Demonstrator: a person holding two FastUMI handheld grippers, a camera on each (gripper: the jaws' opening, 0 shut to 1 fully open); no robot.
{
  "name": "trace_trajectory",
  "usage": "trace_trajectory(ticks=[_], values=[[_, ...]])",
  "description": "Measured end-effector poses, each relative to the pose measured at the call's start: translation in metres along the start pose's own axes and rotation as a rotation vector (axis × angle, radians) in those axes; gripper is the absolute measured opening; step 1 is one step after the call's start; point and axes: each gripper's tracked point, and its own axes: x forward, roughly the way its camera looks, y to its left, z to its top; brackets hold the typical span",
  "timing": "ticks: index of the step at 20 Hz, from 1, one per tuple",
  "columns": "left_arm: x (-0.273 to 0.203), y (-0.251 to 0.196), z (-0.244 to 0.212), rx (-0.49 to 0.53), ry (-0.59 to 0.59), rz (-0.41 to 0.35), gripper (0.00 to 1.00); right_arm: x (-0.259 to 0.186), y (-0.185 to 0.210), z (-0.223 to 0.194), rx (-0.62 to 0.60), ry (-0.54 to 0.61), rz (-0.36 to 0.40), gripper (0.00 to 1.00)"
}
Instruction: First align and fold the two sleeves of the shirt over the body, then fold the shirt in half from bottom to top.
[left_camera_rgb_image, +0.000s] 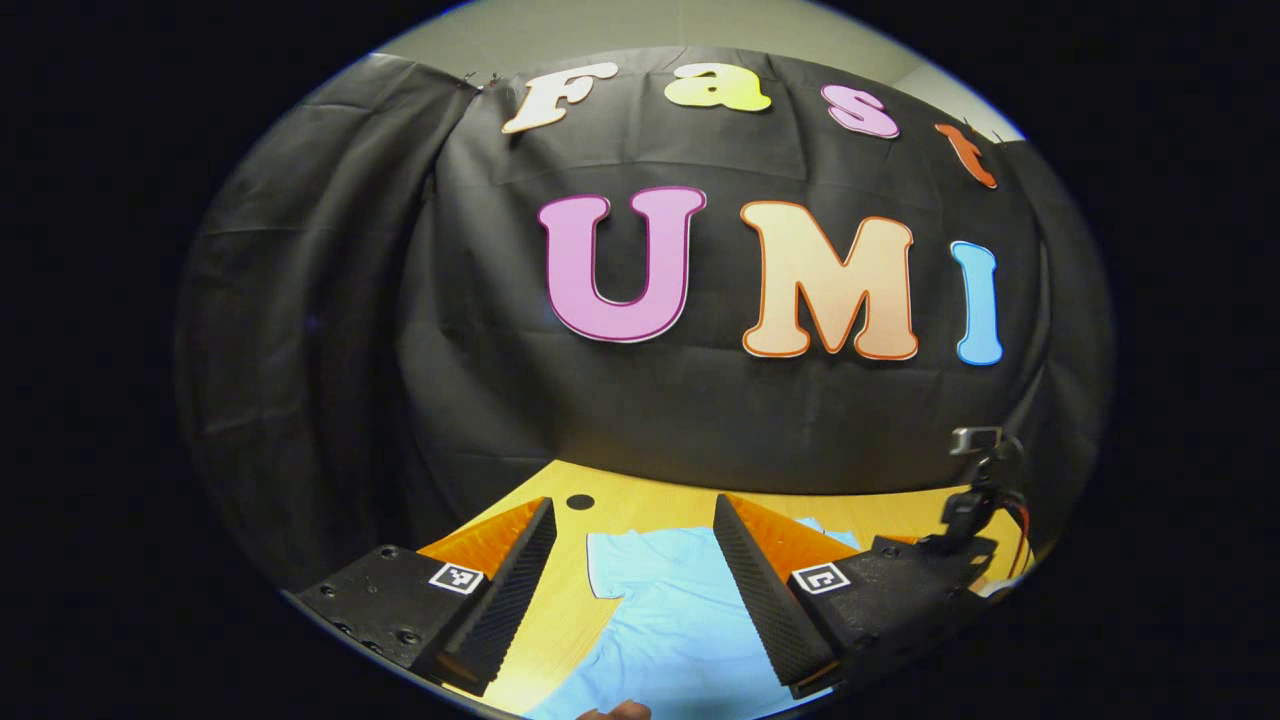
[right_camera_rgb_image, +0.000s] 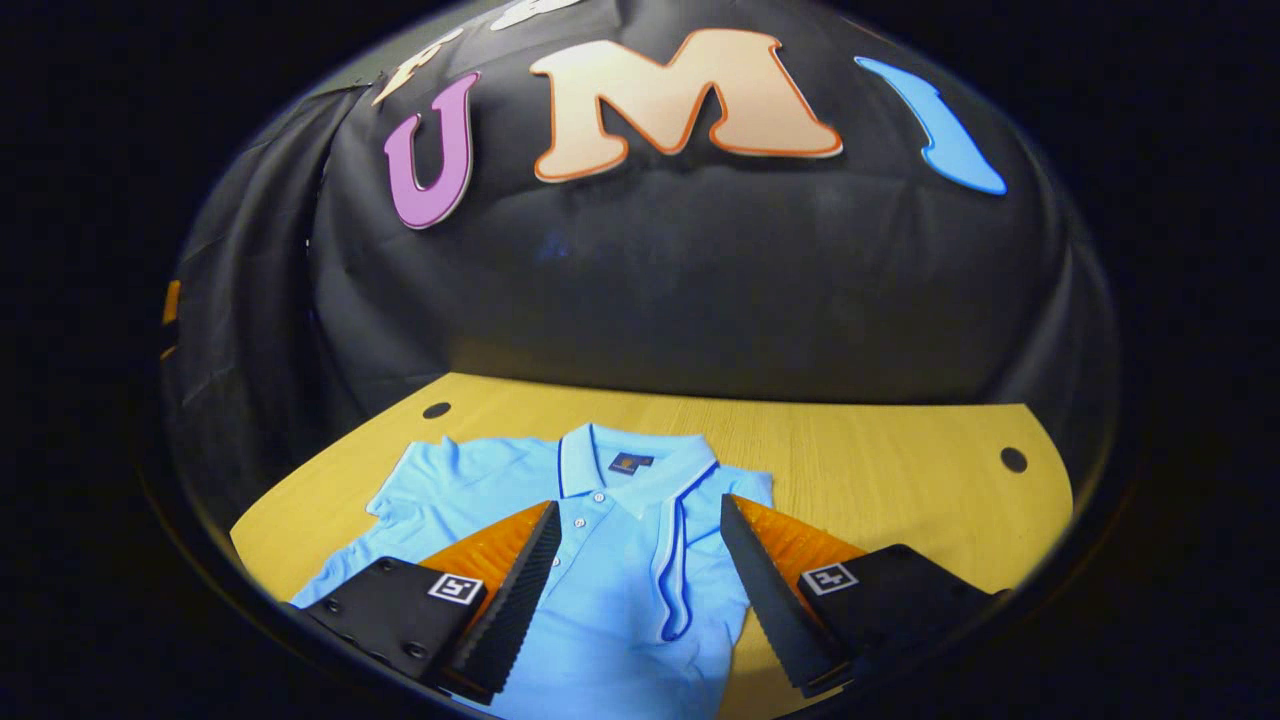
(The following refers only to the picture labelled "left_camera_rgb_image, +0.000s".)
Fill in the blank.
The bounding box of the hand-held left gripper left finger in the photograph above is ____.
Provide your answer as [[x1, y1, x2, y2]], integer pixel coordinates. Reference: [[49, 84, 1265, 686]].
[[290, 497, 558, 698]]

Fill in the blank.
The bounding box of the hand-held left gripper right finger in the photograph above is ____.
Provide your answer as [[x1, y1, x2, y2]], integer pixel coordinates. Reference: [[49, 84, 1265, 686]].
[[712, 493, 996, 699]]

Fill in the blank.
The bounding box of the light blue T-shirt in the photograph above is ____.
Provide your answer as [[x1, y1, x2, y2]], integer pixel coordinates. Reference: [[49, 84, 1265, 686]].
[[525, 517, 861, 720]]

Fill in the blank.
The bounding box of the black backdrop cloth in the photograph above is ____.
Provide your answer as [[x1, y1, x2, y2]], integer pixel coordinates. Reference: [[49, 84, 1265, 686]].
[[175, 45, 1116, 591]]

